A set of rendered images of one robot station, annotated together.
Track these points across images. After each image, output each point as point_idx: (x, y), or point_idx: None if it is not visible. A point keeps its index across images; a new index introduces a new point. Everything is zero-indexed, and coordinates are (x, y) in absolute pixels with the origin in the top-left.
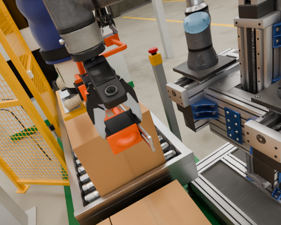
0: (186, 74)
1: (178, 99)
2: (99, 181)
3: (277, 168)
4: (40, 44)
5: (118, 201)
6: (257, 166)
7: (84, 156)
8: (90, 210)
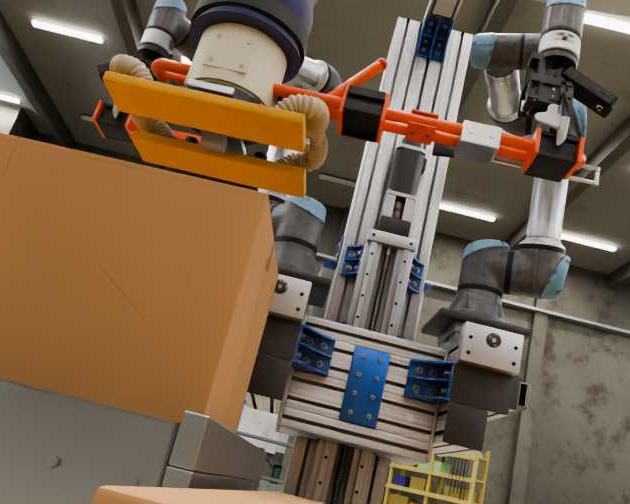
0: (289, 271)
1: (289, 301)
2: (225, 357)
3: (495, 405)
4: None
5: (226, 471)
6: (454, 422)
7: (258, 241)
8: (217, 436)
